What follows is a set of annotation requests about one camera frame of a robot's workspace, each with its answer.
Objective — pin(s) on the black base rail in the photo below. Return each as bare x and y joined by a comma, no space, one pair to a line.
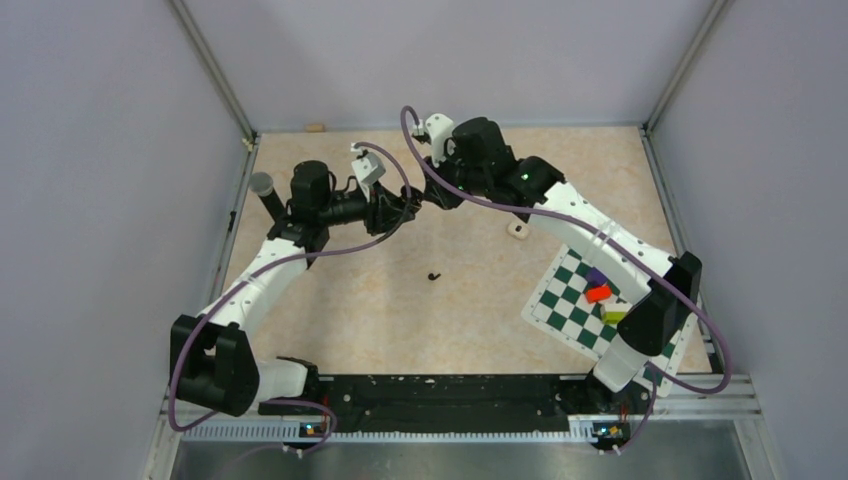
503,403

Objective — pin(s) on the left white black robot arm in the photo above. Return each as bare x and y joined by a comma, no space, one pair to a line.
212,361

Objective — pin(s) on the green white block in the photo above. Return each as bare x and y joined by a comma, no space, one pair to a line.
614,313

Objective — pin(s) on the green white chessboard mat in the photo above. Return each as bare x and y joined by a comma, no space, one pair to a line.
559,308

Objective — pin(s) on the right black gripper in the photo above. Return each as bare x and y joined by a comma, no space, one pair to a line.
436,193

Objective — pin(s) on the small wooden piece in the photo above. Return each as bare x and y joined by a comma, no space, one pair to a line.
315,128

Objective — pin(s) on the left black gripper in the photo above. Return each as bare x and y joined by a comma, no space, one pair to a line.
384,210

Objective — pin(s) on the red block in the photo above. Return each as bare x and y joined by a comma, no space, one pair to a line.
598,294

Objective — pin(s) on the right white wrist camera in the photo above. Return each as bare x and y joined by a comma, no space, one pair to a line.
435,131

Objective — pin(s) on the black microphone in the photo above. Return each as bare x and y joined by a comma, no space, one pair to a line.
262,185

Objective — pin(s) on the purple block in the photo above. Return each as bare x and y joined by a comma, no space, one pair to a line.
595,278

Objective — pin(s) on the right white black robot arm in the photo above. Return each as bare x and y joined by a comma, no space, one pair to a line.
471,162

